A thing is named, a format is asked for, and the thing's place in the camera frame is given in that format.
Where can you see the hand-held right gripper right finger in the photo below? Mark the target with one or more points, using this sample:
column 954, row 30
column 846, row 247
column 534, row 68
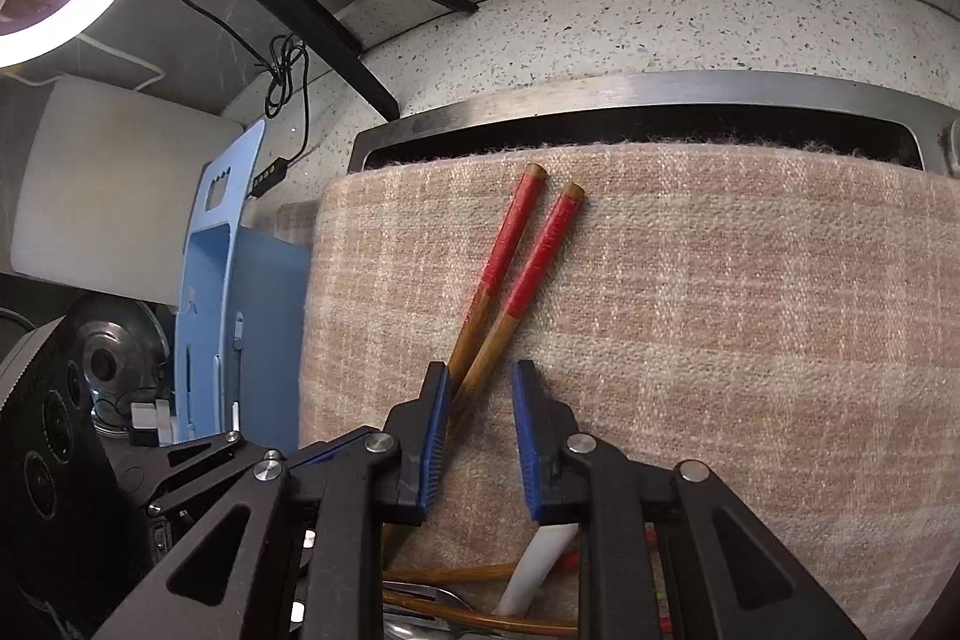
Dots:
column 527, row 460

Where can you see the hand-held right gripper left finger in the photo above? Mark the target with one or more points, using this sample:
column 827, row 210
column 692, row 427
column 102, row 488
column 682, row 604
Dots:
column 431, row 460

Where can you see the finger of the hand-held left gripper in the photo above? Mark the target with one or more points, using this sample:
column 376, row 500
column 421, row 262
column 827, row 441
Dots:
column 161, row 482

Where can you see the white ceramic spoon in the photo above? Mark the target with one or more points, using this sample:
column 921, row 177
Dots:
column 532, row 572

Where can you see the blue plastic basket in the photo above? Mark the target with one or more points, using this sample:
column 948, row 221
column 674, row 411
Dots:
column 210, row 280

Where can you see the metal fork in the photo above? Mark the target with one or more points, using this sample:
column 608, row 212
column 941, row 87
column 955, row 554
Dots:
column 409, row 589

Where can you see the round shiny metal lid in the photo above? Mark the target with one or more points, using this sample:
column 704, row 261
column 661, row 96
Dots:
column 112, row 347

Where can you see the plain wooden chopstick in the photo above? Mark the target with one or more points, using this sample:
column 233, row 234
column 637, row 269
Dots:
column 510, row 621

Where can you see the beige plaid cloth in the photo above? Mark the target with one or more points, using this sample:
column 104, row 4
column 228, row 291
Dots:
column 712, row 310

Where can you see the white cutting board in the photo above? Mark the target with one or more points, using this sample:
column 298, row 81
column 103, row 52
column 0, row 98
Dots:
column 112, row 197

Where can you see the black tripod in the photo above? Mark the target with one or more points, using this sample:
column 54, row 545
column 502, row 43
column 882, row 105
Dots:
column 330, row 44

